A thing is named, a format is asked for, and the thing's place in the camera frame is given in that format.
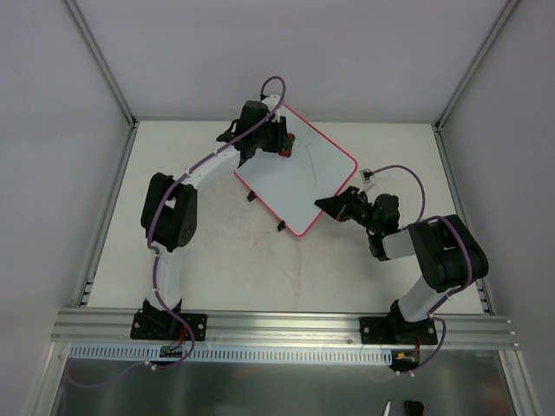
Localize red black whiteboard eraser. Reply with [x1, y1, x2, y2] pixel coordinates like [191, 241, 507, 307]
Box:
[278, 133, 296, 158]

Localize pink framed whiteboard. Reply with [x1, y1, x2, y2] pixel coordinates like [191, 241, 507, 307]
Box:
[235, 105, 358, 237]

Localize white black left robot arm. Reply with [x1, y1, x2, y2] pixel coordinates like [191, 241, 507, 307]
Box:
[140, 94, 295, 338]

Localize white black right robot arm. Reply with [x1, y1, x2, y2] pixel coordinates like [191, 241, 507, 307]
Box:
[315, 186, 489, 346]

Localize black object bottom edge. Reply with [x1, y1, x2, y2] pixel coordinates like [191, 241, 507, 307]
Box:
[404, 400, 425, 416]

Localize white marker pen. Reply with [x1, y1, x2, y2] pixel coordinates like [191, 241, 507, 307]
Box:
[382, 400, 391, 416]

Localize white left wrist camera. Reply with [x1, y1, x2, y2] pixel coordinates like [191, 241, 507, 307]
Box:
[261, 94, 284, 118]

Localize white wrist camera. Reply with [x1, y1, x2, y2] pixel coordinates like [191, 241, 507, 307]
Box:
[359, 168, 374, 193]
[261, 94, 284, 118]

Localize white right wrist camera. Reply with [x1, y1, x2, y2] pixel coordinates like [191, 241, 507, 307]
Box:
[359, 168, 374, 193]

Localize whiteboard wire stand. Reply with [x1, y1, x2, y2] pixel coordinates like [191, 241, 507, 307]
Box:
[246, 190, 286, 232]

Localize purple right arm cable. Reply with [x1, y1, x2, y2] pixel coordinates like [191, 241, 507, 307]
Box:
[368, 164, 473, 382]

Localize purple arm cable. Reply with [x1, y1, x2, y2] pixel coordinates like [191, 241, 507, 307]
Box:
[368, 164, 473, 382]
[64, 76, 288, 389]

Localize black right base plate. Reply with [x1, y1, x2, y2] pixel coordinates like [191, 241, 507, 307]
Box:
[359, 316, 438, 346]

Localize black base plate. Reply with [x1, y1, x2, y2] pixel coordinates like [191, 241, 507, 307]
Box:
[130, 310, 208, 341]
[359, 316, 438, 346]

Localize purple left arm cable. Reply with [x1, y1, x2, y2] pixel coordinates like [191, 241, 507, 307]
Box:
[64, 76, 288, 389]

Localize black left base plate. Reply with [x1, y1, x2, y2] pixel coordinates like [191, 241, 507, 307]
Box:
[130, 310, 208, 341]

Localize slotted cable duct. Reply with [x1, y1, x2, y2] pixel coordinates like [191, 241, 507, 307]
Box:
[69, 342, 393, 367]

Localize left aluminium frame post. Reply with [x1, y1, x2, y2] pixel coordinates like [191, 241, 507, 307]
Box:
[62, 0, 136, 127]

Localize aluminium frame post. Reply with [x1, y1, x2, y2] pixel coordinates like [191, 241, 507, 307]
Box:
[62, 0, 136, 127]
[434, 0, 520, 132]

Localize right aluminium frame post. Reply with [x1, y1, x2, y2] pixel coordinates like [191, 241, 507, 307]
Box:
[434, 0, 520, 132]

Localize aluminium mounting rail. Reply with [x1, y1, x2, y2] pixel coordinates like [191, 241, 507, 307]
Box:
[49, 308, 521, 350]

